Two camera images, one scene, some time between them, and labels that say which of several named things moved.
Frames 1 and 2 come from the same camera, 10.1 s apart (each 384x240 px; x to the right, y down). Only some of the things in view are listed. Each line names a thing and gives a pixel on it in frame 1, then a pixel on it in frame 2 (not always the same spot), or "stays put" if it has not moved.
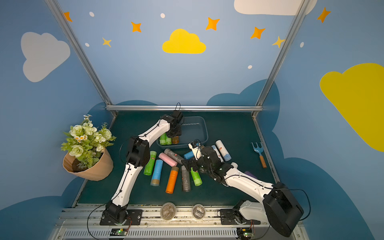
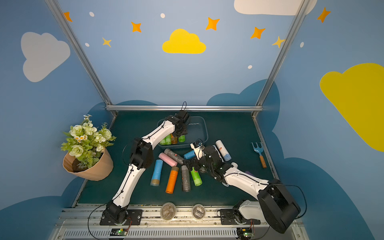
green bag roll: [163, 139] stays put
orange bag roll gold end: [175, 140] stays put
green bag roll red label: [148, 168] -> [182, 138]
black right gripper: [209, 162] stays put
